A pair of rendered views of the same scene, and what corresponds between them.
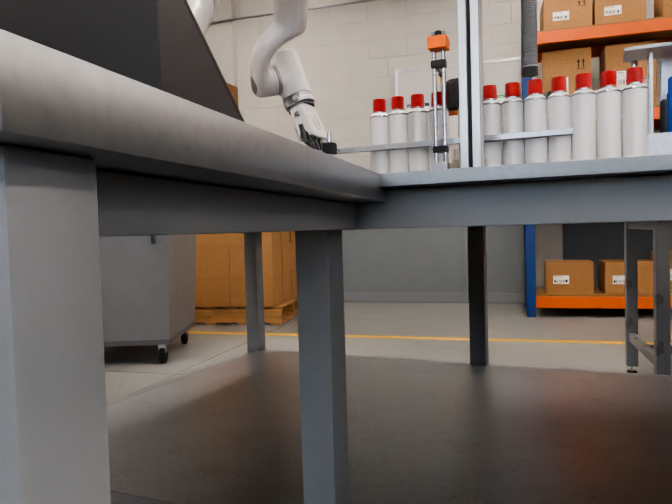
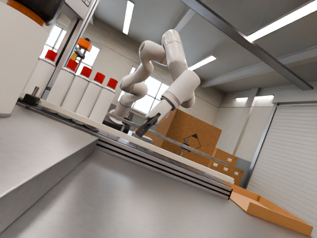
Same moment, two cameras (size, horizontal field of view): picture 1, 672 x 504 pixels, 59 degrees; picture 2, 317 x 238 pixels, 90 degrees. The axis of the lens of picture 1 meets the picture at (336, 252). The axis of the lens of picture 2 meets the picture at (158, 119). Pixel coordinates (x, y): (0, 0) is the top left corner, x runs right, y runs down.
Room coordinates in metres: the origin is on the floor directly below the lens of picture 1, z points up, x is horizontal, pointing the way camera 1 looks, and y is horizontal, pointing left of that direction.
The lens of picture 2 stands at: (2.19, -0.27, 0.97)
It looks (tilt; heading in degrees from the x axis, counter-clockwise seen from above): 4 degrees up; 147
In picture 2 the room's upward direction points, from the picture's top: 23 degrees clockwise
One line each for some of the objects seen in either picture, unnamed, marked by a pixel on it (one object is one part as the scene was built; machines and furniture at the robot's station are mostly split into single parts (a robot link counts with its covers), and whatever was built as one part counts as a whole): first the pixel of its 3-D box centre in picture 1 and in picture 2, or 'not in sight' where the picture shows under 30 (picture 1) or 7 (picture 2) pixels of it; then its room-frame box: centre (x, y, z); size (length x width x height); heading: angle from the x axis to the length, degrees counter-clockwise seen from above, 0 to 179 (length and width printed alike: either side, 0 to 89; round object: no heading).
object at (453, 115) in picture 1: (458, 130); (15, 37); (1.76, -0.37, 1.03); 0.09 x 0.09 x 0.30
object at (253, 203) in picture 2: not in sight; (254, 201); (1.88, 0.58, 0.85); 0.30 x 0.26 x 0.04; 66
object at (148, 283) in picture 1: (136, 278); not in sight; (3.68, 1.24, 0.48); 0.89 x 0.63 x 0.96; 2
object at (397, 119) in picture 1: (398, 137); (90, 98); (1.54, -0.17, 0.98); 0.05 x 0.05 x 0.20
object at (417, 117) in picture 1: (418, 135); (76, 92); (1.52, -0.22, 0.98); 0.05 x 0.05 x 0.20
